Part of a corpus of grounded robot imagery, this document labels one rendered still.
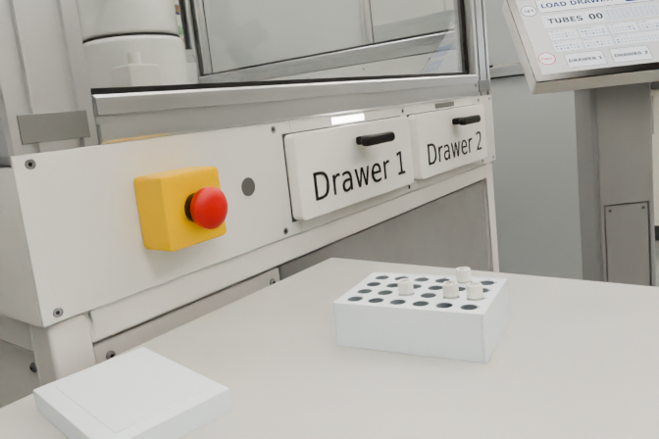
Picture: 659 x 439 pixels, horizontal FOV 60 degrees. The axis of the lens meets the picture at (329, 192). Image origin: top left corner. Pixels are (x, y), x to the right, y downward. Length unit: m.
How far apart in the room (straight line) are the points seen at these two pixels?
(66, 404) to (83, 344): 0.13
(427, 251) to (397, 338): 0.61
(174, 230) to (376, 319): 0.21
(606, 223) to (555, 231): 0.73
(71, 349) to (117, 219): 0.12
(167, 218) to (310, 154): 0.25
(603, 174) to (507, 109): 0.80
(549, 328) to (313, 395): 0.20
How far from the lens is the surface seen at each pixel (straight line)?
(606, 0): 1.72
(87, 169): 0.55
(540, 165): 2.38
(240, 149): 0.67
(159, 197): 0.54
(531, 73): 1.50
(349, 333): 0.48
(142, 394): 0.43
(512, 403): 0.40
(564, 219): 2.40
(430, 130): 1.01
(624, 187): 1.70
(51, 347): 0.56
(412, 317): 0.45
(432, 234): 1.08
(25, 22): 0.55
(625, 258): 1.74
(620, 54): 1.59
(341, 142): 0.79
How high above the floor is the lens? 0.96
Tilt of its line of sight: 8 degrees down
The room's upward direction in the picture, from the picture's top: 6 degrees counter-clockwise
